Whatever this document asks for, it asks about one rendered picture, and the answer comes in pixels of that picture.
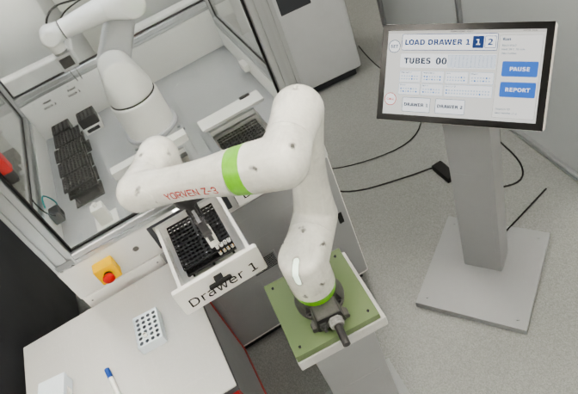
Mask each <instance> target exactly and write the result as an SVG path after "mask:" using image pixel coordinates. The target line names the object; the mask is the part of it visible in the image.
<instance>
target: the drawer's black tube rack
mask: <svg viewBox="0 0 578 394"><path fill-rule="evenodd" d="M207 207H208V208H207ZM212 208H213V209H212ZM203 209H205V210H204V211H202V210H203ZM208 210H209V212H208ZM200 211H201V213H202V214H203V216H204V219H205V220H207V219H208V221H209V223H207V224H209V225H210V227H211V228H212V231H213V232H214V234H215V235H216V237H217V239H218V241H219V242H223V240H226V238H227V237H229V238H231V237H230V235H229V233H228V232H227V230H226V229H225V227H224V225H223V223H222V221H221V219H220V217H219V216H218V214H217V212H216V210H215V209H214V207H213V206H212V203H210V204H208V205H206V206H204V207H202V208H201V209H200ZM204 212H205V214H204ZM187 219H188V220H187ZM184 220H185V221H184ZM183 221H184V222H183ZM189 221H190V222H189ZM188 222H189V223H188ZM180 223H181V224H180ZM185 224H186V225H185ZM176 225H178V226H176ZM181 226H182V227H181ZM172 227H174V228H172ZM177 228H179V229H178V230H177ZM169 229H170V230H169ZM167 232H168V233H169V237H170V239H171V242H172V244H173V245H174V248H175V252H176V254H177V255H178V254H179V255H178V258H179V260H180V263H181V265H182V264H183V265H182V266H184V265H187V264H188V263H189V262H191V261H192V260H194V259H196V258H197V257H199V256H201V255H203V254H205V253H207V251H209V250H211V249H212V248H211V246H210V245H209V243H208V242H207V241H206V239H205V238H204V237H202V236H201V234H202V233H201V231H200V229H199V228H198V226H197V225H196V224H195V223H194V222H193V220H192V219H191V218H190V216H187V217H186V218H184V219H182V220H180V221H178V222H177V223H175V224H173V225H171V226H170V227H168V228H167ZM170 232H171V233H170ZM226 241H227V240H226ZM233 244H234V243H233ZM229 246H230V245H229ZM234 246H235V244H234ZM225 248H226V247H225ZM230 248H231V249H230V250H228V249H226V250H227V251H226V252H224V251H223V250H221V251H222V253H223V254H222V255H220V254H219V253H218V252H217V253H215V254H214V255H211V256H209V257H208V258H206V259H205V260H204V261H202V262H200V263H198V264H196V265H195V266H193V267H191V268H190V269H188V270H186V273H187V275H188V277H191V276H193V277H195V274H196V273H198V272H199V271H200V270H202V269H204V268H206V267H208V266H209V265H211V264H213V265H215V264H216V263H215V262H216V261H218V260H219V259H221V258H223V257H224V256H226V255H228V254H230V253H231V252H232V253H233V254H234V253H235V250H236V249H237V248H236V246H235V247H234V248H232V247H231V246H230Z"/></svg>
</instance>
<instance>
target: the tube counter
mask: <svg viewBox="0 0 578 394"><path fill-rule="evenodd" d="M496 56H497V54H435V63H434V68H450V69H491V70H495V64H496Z"/></svg>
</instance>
